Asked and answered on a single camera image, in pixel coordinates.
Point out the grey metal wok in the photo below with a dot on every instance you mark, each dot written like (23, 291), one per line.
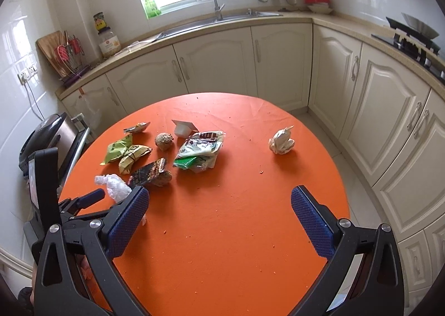
(420, 29)

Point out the clear hanging plastic bag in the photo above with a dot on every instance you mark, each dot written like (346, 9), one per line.
(94, 107)

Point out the green snack wrapper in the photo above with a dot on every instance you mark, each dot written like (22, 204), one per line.
(116, 151)

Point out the red plastic utensil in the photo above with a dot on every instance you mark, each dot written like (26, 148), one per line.
(66, 51)

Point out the stainless steel sink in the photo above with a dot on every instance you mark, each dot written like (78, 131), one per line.
(215, 20)

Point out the orange round tablecloth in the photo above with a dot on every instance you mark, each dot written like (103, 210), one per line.
(226, 215)

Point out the white paper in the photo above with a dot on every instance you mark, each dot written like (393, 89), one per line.
(281, 142)

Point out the dark brown snack wrapper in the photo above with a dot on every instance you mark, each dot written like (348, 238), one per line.
(149, 173)

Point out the brown crumbly ball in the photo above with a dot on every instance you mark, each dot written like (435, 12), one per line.
(164, 141)

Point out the white bowl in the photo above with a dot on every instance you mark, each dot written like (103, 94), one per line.
(320, 8)

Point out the yellow black snack wrapper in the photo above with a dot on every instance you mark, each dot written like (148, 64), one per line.
(134, 157)

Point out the clear packet with green insert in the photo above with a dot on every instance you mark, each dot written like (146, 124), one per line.
(200, 152)

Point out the black silver rice cooker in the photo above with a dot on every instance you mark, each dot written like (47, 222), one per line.
(48, 138)

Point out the black gas stove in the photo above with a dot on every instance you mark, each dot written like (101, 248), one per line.
(410, 48)

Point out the glass jar with beige contents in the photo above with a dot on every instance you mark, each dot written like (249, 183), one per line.
(108, 43)

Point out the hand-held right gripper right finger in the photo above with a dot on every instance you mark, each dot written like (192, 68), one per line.
(313, 222)

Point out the beige kitchen countertop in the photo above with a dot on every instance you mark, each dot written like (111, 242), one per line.
(330, 20)

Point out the wooden cutting board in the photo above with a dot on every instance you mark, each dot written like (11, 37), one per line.
(48, 48)

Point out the green plastic bottle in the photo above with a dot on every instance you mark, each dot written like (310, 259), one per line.
(152, 8)

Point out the small silver foil wrapper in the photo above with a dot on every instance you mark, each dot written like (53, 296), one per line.
(137, 127)

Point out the orange adhesive hook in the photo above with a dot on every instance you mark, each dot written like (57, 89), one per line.
(81, 91)

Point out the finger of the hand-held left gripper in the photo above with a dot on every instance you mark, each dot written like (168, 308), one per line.
(91, 196)
(87, 216)

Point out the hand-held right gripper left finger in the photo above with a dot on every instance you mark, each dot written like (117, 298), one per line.
(127, 222)

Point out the white plastic bag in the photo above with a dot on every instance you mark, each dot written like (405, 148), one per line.
(114, 187)

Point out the white wall outlet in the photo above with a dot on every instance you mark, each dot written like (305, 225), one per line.
(27, 72)

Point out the yellow label bottle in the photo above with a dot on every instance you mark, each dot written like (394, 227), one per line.
(100, 21)

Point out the white plastic cup with lid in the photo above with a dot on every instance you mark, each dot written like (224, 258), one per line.
(184, 128)

